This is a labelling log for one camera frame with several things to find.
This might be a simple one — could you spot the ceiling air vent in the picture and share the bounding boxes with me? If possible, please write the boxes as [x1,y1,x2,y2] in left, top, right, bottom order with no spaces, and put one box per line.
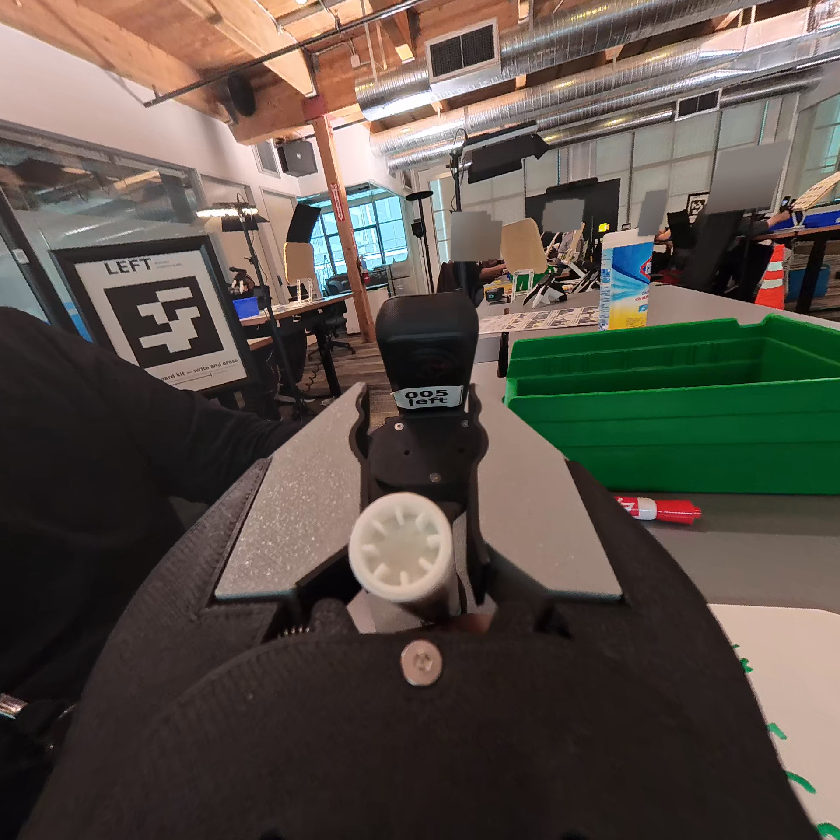
[425,18,501,83]

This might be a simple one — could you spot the orange traffic cone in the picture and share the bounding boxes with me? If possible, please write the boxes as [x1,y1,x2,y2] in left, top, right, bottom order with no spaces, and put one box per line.
[755,243,786,309]

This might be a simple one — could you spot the disinfecting wipes canister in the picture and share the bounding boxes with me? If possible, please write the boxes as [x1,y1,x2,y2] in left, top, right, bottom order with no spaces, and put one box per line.
[598,230,655,331]

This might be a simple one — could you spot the green dry erase marker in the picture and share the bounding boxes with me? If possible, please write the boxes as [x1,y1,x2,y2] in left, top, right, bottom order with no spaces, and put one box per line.
[348,492,463,624]

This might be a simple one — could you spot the white whiteboard sheet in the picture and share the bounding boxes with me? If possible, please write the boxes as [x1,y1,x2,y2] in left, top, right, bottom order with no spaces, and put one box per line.
[709,604,840,840]

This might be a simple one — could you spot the printed paper sheets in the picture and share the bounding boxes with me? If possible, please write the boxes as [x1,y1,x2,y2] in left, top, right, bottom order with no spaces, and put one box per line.
[479,306,601,336]

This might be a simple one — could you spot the wooden sign board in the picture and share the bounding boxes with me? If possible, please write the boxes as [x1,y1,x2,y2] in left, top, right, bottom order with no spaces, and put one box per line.
[282,241,316,304]
[500,218,546,277]

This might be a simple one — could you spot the wooden desk with black legs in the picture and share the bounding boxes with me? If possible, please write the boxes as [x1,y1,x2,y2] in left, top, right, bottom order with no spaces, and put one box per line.
[239,292,355,401]

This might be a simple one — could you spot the green plastic bin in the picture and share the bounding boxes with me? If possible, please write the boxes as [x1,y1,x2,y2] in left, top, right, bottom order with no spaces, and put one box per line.
[504,314,840,496]

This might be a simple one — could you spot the studio light on stand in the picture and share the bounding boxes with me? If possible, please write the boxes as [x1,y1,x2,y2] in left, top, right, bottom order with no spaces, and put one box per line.
[196,200,309,421]

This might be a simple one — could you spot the red dry erase marker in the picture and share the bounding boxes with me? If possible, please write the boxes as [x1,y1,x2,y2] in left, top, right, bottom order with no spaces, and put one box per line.
[616,495,702,526]

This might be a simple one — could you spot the black wall screen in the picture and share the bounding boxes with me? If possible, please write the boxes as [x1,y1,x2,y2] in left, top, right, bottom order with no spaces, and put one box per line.
[525,177,621,245]

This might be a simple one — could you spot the person's left forearm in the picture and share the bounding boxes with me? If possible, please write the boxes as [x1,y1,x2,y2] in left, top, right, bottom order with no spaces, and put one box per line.
[0,307,312,500]

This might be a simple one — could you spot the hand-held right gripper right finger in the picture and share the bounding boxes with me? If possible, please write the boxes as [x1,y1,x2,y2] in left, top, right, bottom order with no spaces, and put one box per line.
[459,384,624,601]

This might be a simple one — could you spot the black monitor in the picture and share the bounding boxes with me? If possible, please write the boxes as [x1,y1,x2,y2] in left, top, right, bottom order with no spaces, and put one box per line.
[676,210,749,293]

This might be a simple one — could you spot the wooden support post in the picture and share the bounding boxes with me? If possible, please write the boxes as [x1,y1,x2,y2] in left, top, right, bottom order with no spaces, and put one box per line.
[308,115,376,345]

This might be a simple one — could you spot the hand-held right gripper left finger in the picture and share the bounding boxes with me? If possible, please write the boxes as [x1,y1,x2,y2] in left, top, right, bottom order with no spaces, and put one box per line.
[213,382,371,601]

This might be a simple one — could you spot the black loudspeaker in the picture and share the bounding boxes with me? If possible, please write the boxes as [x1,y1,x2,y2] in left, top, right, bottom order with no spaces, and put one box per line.
[276,138,319,178]

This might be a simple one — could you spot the overhead panel light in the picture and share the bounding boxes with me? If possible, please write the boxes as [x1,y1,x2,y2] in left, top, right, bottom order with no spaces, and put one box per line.
[449,121,551,185]

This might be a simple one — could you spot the framed fiducial marker sign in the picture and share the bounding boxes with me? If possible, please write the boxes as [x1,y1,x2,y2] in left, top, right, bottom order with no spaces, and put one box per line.
[49,236,258,395]

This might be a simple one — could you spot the silver air duct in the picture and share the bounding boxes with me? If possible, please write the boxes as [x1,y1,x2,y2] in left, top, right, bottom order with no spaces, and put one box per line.
[369,52,840,177]
[354,0,840,122]

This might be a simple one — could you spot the black light flag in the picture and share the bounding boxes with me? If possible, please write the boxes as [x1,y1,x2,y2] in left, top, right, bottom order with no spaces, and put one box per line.
[285,203,322,245]

